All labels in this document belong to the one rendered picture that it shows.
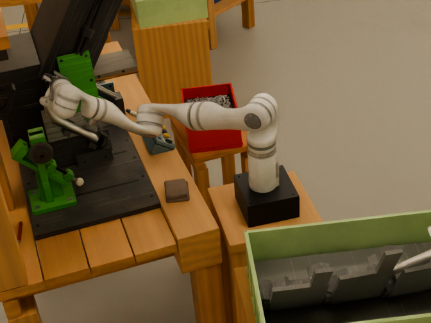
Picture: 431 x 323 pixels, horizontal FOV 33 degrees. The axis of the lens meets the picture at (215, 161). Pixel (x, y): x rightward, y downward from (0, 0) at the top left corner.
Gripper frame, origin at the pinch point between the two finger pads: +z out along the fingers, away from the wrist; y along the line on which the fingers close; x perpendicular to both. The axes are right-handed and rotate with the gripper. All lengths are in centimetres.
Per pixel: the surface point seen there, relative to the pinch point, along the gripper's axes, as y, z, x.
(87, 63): -5.6, 2.9, -10.6
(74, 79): -4.6, 2.9, -3.5
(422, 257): -89, -99, -23
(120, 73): -20.4, 15.2, -13.4
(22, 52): 12.9, 20.1, -0.1
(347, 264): -88, -75, -8
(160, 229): -45, -42, 18
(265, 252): -69, -64, 4
